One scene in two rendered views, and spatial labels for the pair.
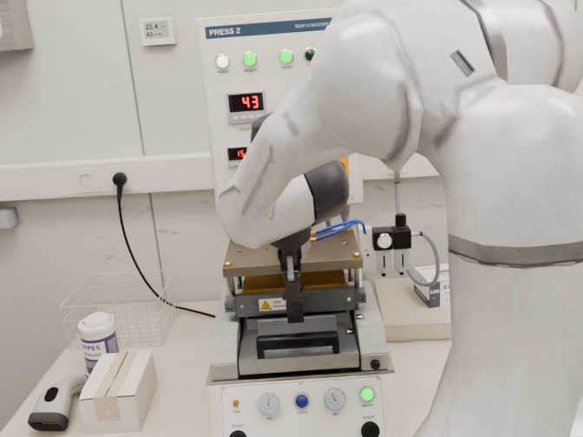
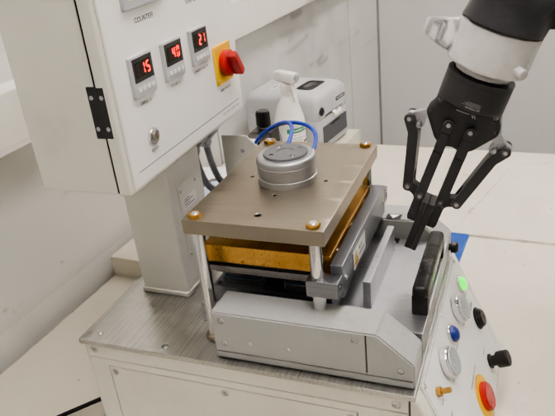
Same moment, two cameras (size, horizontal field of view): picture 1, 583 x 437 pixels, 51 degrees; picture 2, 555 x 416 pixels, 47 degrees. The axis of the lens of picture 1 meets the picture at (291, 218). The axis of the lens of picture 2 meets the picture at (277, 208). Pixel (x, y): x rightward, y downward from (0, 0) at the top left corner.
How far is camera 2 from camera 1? 1.16 m
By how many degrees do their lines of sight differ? 62
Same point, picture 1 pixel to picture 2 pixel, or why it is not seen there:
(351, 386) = (453, 285)
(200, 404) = not seen: outside the picture
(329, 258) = (358, 160)
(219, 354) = (403, 346)
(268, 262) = (332, 196)
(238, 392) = (431, 377)
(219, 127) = (111, 20)
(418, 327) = not seen: hidden behind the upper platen
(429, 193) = not seen: hidden behind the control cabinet
